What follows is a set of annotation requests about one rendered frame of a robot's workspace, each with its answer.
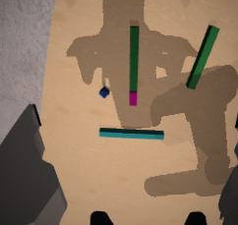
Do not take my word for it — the green rod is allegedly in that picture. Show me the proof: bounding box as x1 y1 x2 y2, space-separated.
130 27 140 91
186 25 220 89

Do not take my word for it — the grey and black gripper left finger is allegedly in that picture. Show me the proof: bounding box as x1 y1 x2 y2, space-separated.
0 104 67 225

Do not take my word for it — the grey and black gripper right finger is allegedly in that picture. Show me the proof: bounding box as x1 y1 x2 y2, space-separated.
218 164 238 225

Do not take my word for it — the small dark blue cube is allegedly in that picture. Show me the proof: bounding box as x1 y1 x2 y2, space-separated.
99 87 110 98

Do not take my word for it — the magenta block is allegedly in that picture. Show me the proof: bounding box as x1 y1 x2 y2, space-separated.
130 91 137 106

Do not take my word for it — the turquoise rod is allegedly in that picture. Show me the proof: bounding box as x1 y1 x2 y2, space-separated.
99 128 164 140

